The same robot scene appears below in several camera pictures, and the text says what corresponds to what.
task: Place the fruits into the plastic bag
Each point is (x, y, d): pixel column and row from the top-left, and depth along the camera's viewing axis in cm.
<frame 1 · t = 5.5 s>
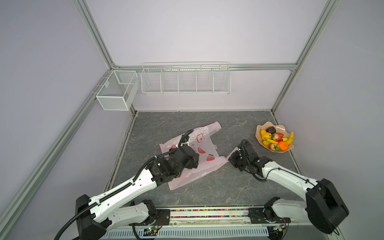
left hand: (188, 154, 74), fingers open
right hand: (227, 159, 86), fingers closed
pink printed plastic bag: (202, 141, 101), point 4 cm above the table
orange toy tangerine: (283, 145, 94), point 8 cm above the table
dark purple toy fruit: (271, 129, 104), point 6 cm above the table
yellow green toy mango: (268, 141, 97), point 7 cm above the table

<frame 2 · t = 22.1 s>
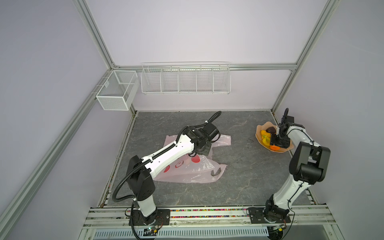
left hand: (202, 151, 79), fingers closed
right hand: (278, 144, 93), fingers open
pink printed plastic bag: (198, 169, 79), point 13 cm above the table
orange toy tangerine: (274, 148, 94), point 7 cm above the table
the other named things where they were.

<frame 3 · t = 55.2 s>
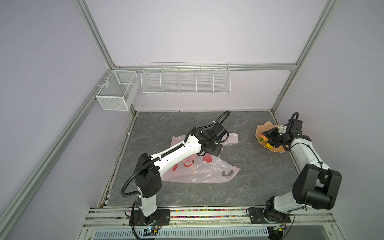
left hand: (215, 151, 79), fingers closed
right hand: (264, 135, 88), fingers open
pink printed plastic bag: (207, 168, 79), point 13 cm above the table
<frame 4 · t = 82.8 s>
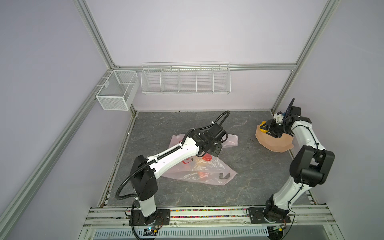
left hand: (215, 150, 78), fingers closed
right hand: (265, 130, 90), fingers open
